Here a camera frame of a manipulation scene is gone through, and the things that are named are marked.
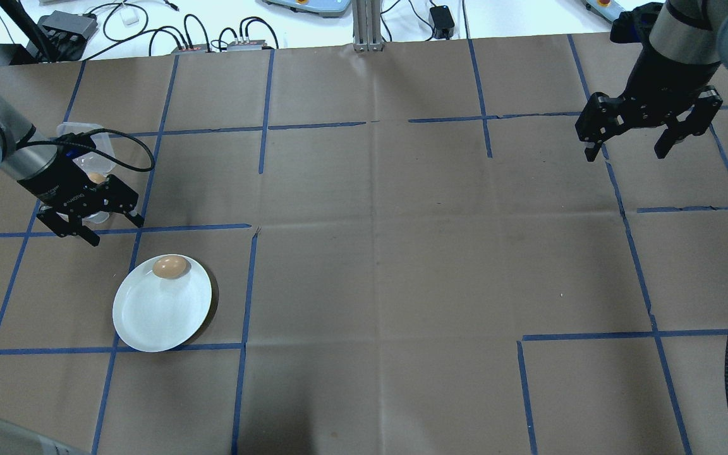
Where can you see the brown egg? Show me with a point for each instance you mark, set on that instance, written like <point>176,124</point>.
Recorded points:
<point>95,178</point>
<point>170,267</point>

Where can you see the clear plastic egg carton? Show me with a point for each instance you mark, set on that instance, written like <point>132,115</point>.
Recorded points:
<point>102,155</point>

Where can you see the white round plate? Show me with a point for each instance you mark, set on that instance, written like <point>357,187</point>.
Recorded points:
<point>162,316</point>

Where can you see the robot teach pendant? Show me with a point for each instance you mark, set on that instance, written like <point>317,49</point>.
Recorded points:
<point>313,6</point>
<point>601,6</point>

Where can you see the black electronics box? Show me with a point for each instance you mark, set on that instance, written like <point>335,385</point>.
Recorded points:
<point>67,25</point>

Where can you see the black stand pole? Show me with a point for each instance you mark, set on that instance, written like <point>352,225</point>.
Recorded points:
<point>19,22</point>

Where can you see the small white adapter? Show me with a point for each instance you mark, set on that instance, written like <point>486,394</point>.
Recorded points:
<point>129,18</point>

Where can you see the black power adapter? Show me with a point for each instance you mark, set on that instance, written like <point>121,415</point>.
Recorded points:
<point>442,18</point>

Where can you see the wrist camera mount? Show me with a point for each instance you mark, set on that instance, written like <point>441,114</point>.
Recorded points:
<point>78,151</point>
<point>632,25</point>

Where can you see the aluminium profile post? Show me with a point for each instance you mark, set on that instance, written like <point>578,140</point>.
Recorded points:
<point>367,25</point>

